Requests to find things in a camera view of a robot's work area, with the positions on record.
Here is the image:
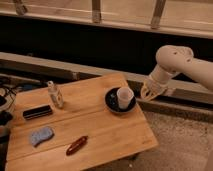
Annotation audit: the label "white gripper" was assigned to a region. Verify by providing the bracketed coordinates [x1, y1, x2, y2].
[140, 65, 178, 101]

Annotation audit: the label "white ceramic cup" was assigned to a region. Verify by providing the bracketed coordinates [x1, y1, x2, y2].
[116, 87, 134, 109]

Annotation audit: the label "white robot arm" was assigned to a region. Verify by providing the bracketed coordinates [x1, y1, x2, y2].
[140, 45, 213, 101]

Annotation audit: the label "black round bowl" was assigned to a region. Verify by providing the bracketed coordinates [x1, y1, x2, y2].
[105, 87, 136, 115]

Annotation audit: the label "wooden table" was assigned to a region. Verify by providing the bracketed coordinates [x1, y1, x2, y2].
[6, 74, 158, 171]

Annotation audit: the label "reddish brown oblong case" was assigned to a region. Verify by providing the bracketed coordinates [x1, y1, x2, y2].
[66, 136, 88, 156]

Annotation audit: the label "small clear bottle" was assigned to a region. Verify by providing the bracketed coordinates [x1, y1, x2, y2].
[47, 81, 64, 109]

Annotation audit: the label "blue sponge cloth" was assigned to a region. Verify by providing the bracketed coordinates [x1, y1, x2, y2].
[29, 127, 54, 147]

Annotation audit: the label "black rectangular case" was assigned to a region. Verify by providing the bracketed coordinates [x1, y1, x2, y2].
[23, 105, 53, 120]

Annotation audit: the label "black cables and devices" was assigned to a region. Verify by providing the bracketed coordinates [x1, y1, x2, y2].
[0, 77, 18, 141]

